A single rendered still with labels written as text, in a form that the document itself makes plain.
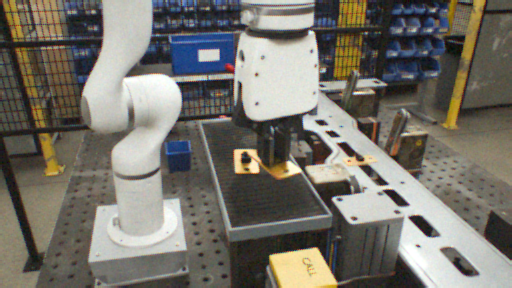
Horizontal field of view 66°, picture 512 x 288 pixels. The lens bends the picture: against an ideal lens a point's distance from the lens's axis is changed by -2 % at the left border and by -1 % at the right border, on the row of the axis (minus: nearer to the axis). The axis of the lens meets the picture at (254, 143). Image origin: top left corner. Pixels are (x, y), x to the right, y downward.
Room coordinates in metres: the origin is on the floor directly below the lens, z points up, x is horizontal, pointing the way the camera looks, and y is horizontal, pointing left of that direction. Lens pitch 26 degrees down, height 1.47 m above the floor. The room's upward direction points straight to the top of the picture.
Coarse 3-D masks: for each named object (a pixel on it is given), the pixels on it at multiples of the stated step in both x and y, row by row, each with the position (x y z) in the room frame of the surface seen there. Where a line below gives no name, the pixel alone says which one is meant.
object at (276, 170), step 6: (252, 156) 0.49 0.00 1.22; (276, 156) 0.48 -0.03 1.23; (258, 162) 0.48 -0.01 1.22; (276, 162) 0.47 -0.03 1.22; (282, 162) 0.47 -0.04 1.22; (288, 162) 0.47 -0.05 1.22; (264, 168) 0.46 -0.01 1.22; (270, 168) 0.46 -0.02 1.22; (276, 168) 0.46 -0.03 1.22; (282, 168) 0.46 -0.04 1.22; (288, 168) 0.46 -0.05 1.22; (294, 168) 0.46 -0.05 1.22; (276, 174) 0.44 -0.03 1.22; (282, 174) 0.44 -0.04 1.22; (288, 174) 0.44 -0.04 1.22; (294, 174) 0.44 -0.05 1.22
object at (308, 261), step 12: (300, 252) 0.36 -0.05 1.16; (312, 252) 0.36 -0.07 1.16; (276, 264) 0.34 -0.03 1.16; (288, 264) 0.34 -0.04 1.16; (300, 264) 0.34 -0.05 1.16; (312, 264) 0.34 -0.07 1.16; (324, 264) 0.34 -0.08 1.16; (276, 276) 0.33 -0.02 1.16; (288, 276) 0.32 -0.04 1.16; (300, 276) 0.32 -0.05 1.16; (312, 276) 0.32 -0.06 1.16; (324, 276) 0.32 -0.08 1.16
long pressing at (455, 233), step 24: (312, 120) 1.16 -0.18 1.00; (336, 120) 1.16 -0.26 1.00; (336, 144) 0.98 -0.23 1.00; (360, 144) 0.98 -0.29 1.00; (360, 168) 0.85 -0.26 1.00; (384, 168) 0.85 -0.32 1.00; (408, 192) 0.74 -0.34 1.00; (408, 216) 0.65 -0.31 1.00; (432, 216) 0.65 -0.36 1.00; (456, 216) 0.65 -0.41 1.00; (408, 240) 0.58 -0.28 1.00; (432, 240) 0.58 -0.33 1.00; (456, 240) 0.58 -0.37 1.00; (480, 240) 0.58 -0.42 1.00; (408, 264) 0.51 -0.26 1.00; (432, 264) 0.51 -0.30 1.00; (480, 264) 0.51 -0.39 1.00; (504, 264) 0.51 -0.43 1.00
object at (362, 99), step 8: (360, 88) 1.35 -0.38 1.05; (368, 88) 1.35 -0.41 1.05; (352, 96) 1.30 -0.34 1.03; (360, 96) 1.30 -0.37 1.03; (368, 96) 1.31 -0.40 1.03; (352, 104) 1.30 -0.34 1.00; (360, 104) 1.31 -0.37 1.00; (368, 104) 1.31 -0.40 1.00; (352, 112) 1.30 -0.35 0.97; (360, 112) 1.31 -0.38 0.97; (368, 112) 1.32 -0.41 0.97; (352, 152) 1.30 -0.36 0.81
